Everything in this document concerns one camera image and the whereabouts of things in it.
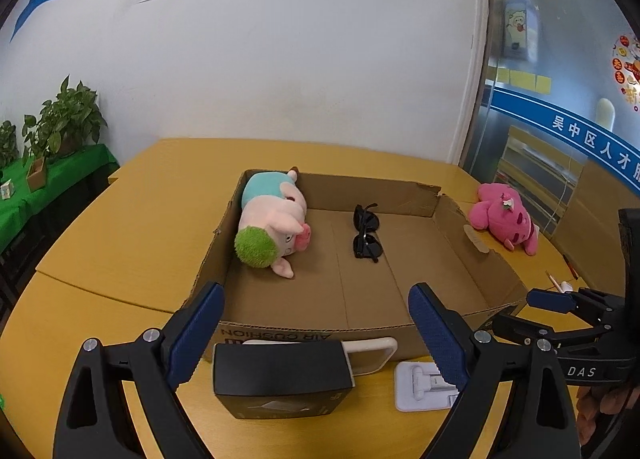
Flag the white phone stand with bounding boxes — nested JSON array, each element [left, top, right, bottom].
[[394, 360, 461, 412]]

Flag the cream phone case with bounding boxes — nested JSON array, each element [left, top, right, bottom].
[[240, 336, 398, 377]]

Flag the person's right hand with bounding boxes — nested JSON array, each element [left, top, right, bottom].
[[575, 379, 640, 459]]

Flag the yellow shelf rack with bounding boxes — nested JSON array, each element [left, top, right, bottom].
[[500, 126, 586, 200]]

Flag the blue door banner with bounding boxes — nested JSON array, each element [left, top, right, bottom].
[[492, 86, 640, 190]]

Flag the pink pig plush toy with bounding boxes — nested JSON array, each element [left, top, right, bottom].
[[235, 169, 312, 281]]

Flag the leaning cardboard sheet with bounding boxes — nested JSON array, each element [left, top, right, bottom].
[[550, 158, 640, 290]]

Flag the small wooden box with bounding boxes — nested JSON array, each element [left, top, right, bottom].
[[26, 158, 48, 191]]

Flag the black product box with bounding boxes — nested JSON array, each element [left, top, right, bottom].
[[212, 341, 356, 421]]

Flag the black sunglasses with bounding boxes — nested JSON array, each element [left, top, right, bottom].
[[352, 203, 385, 264]]

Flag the large potted green plant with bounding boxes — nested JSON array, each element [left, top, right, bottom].
[[22, 74, 108, 162]]

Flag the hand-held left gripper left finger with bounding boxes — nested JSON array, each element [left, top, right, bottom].
[[52, 281, 226, 459]]

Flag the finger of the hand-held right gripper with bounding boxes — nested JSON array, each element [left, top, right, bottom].
[[526, 288, 609, 315], [492, 313, 597, 348]]

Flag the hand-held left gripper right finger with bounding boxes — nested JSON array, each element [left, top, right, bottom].
[[407, 282, 583, 459]]

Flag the wooden desktop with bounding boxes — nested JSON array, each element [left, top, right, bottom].
[[0, 138, 640, 459]]

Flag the pink bear plush toy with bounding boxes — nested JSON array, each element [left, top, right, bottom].
[[467, 182, 540, 256]]

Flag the cartoon door poster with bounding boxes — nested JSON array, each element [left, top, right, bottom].
[[501, 0, 542, 62]]

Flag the small potted green plant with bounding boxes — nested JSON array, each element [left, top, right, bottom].
[[0, 120, 20, 170]]

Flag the green cloth side table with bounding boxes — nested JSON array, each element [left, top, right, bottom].
[[0, 143, 121, 255]]

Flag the glass door with metal frame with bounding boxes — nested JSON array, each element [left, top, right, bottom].
[[470, 0, 640, 240]]

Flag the brown cardboard box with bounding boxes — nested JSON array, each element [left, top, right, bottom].
[[176, 169, 530, 365]]

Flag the pink and white small object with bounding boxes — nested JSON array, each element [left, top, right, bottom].
[[545, 270, 581, 296]]

